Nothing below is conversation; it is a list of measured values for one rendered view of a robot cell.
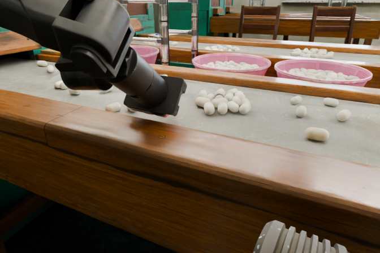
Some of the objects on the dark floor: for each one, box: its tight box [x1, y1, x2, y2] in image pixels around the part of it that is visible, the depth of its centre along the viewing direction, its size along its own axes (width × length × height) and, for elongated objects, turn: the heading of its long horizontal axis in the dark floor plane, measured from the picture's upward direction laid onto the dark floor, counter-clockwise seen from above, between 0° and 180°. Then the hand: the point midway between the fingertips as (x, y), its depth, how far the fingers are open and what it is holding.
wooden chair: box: [238, 5, 281, 40], centre depth 278 cm, size 44×43×91 cm
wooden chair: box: [309, 6, 357, 44], centre depth 257 cm, size 44×43×91 cm
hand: (172, 108), depth 53 cm, fingers closed
